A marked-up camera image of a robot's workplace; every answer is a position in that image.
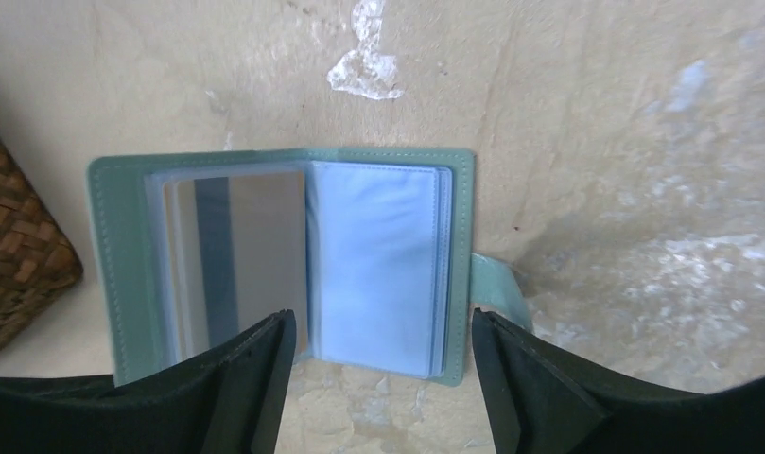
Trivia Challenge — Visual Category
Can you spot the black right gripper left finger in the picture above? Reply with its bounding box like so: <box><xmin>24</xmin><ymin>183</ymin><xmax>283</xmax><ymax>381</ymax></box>
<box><xmin>0</xmin><ymin>310</ymin><xmax>297</xmax><ymax>453</ymax></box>

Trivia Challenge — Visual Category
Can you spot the brown woven divided basket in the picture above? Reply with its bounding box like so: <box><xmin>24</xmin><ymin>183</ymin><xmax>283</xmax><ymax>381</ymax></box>
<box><xmin>0</xmin><ymin>139</ymin><xmax>83</xmax><ymax>351</ymax></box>

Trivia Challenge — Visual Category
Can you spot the teal leather card holder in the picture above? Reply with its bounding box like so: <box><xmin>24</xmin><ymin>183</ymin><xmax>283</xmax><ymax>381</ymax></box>
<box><xmin>87</xmin><ymin>148</ymin><xmax>532</xmax><ymax>386</ymax></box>

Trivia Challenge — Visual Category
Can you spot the gold card with black stripe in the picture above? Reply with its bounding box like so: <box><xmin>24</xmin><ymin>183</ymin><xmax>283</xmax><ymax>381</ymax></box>
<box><xmin>154</xmin><ymin>169</ymin><xmax>309</xmax><ymax>364</ymax></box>

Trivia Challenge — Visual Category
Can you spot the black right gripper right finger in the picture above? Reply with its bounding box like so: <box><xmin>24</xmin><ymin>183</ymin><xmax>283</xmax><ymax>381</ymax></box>
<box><xmin>472</xmin><ymin>309</ymin><xmax>765</xmax><ymax>453</ymax></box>

